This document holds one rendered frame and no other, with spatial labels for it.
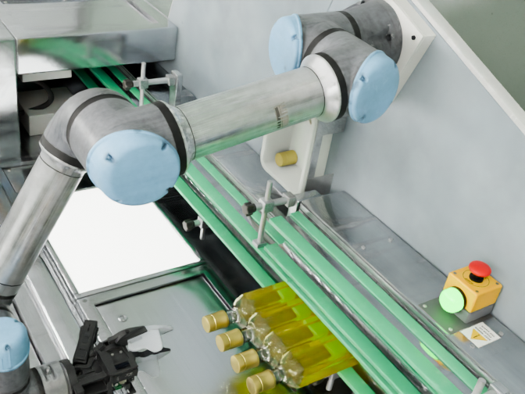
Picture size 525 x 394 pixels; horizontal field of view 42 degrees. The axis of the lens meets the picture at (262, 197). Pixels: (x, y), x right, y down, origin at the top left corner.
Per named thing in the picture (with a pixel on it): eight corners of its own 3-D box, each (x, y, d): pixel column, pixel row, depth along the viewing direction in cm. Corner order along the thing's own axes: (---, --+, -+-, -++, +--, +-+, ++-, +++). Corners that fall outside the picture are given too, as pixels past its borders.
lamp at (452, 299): (444, 299, 127) (433, 304, 125) (451, 281, 124) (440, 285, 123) (462, 315, 124) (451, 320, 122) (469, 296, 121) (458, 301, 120)
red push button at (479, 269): (459, 276, 125) (465, 261, 123) (474, 270, 127) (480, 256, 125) (476, 289, 122) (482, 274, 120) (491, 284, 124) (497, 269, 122)
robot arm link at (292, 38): (323, 1, 131) (262, 5, 124) (367, 26, 122) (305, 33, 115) (312, 59, 137) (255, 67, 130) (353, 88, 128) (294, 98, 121)
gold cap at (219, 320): (219, 319, 141) (200, 325, 139) (221, 306, 139) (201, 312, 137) (227, 330, 139) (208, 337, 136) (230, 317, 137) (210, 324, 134)
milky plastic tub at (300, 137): (287, 159, 174) (258, 164, 170) (302, 77, 162) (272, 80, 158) (328, 195, 163) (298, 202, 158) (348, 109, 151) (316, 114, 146)
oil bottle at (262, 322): (323, 306, 151) (240, 334, 140) (328, 286, 148) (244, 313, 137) (339, 322, 147) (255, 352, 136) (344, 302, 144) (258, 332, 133)
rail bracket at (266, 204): (280, 234, 159) (234, 246, 152) (293, 172, 150) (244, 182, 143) (288, 241, 157) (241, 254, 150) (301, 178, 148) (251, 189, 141)
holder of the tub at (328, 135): (285, 177, 177) (260, 182, 173) (304, 77, 162) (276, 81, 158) (325, 212, 166) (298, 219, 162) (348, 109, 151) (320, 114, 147)
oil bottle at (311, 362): (355, 340, 143) (270, 374, 132) (362, 320, 140) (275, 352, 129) (373, 359, 139) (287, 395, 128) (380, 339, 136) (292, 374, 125)
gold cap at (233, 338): (233, 337, 137) (214, 344, 135) (235, 324, 135) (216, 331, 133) (242, 349, 135) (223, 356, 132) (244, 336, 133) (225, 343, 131)
